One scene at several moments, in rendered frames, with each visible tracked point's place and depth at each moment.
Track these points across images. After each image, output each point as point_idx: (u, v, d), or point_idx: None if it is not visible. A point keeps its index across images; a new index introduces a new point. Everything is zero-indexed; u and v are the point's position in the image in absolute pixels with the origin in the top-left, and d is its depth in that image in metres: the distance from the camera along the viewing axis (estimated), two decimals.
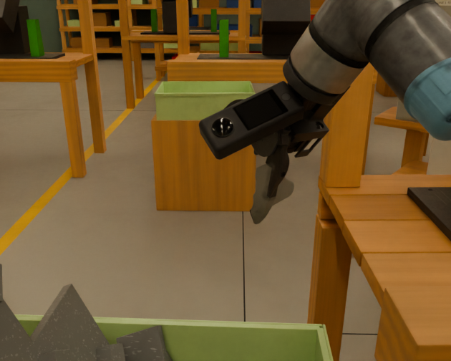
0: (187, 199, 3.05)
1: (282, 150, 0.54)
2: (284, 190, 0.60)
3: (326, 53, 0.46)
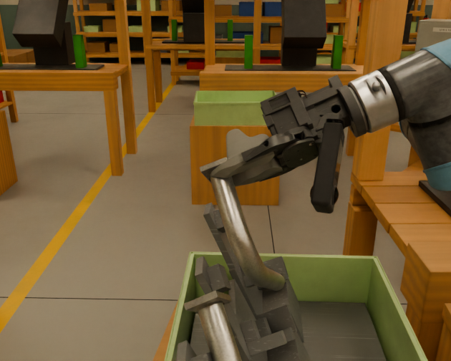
0: None
1: (301, 164, 0.67)
2: None
3: (396, 122, 0.62)
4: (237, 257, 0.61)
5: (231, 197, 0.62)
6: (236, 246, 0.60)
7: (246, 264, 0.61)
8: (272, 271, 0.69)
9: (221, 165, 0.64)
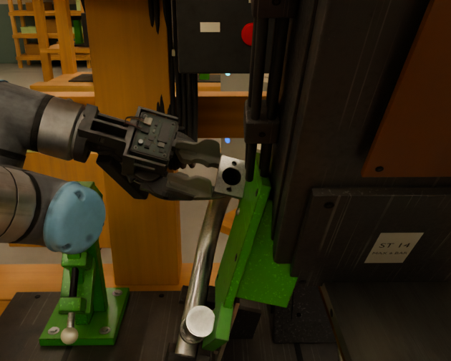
0: None
1: (143, 190, 0.61)
2: (200, 184, 0.59)
3: None
4: None
5: None
6: None
7: None
8: (192, 271, 0.71)
9: (227, 167, 0.63)
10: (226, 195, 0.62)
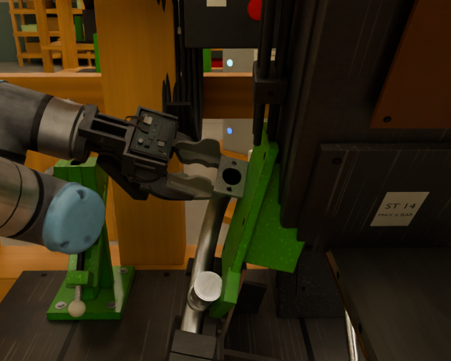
0: None
1: (143, 190, 0.61)
2: (200, 183, 0.59)
3: None
4: None
5: None
6: None
7: None
8: (192, 271, 0.71)
9: (227, 167, 0.63)
10: (226, 195, 0.62)
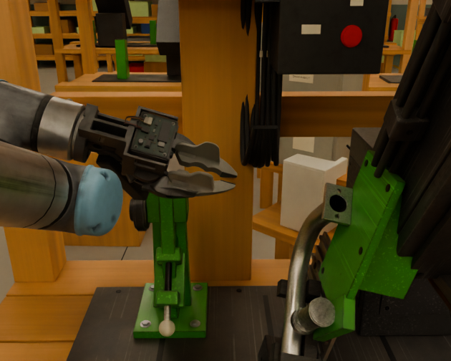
0: (66, 233, 2.87)
1: (145, 190, 0.61)
2: (202, 180, 0.60)
3: None
4: None
5: (319, 205, 0.69)
6: None
7: None
8: (287, 294, 0.72)
9: (333, 195, 0.64)
10: (334, 222, 0.63)
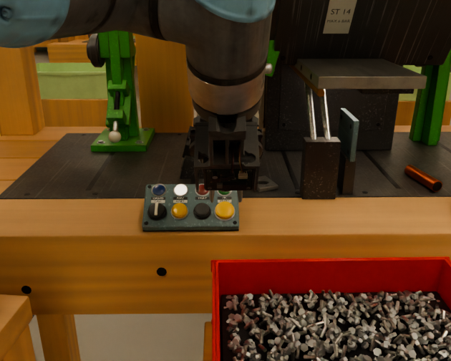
0: None
1: (190, 133, 0.56)
2: None
3: None
4: None
5: None
6: None
7: None
8: None
9: None
10: None
